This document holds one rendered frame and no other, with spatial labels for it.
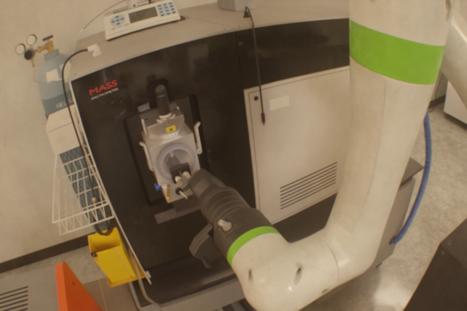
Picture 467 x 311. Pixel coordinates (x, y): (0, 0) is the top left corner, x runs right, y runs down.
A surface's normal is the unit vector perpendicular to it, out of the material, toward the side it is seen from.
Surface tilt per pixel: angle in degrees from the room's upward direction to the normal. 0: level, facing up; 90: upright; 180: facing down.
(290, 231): 0
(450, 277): 90
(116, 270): 93
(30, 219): 90
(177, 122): 90
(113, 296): 0
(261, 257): 20
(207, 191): 35
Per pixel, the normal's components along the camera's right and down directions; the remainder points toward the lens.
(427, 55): 0.11, 0.62
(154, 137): -0.12, 0.92
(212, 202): -0.54, -0.56
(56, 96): 0.29, 0.47
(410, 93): -0.10, 0.64
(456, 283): -0.91, 0.31
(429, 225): -0.11, -0.83
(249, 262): -0.71, -0.51
